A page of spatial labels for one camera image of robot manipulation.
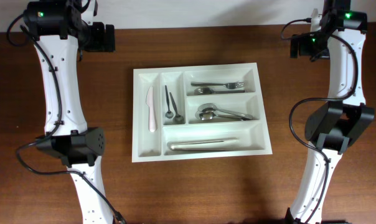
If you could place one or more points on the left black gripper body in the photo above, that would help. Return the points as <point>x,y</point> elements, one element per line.
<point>94,39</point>

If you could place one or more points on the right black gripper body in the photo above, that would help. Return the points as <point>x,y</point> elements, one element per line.
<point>310,45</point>

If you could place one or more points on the white plastic knife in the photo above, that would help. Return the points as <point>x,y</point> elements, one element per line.
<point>152,124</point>

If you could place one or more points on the metal fork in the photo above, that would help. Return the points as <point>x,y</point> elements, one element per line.
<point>208,91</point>
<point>230,86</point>

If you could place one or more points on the small teaspoon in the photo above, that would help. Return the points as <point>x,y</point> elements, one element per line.
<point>178,119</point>
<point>169,114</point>

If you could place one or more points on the large metal spoon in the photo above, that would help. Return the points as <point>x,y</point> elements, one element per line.
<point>207,116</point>
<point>213,107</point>

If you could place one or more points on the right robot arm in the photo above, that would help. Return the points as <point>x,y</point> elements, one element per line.
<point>337,34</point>

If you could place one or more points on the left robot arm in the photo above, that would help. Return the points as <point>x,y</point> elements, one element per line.
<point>61,31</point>

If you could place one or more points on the white cutlery tray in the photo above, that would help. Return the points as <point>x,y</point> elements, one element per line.
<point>253,135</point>

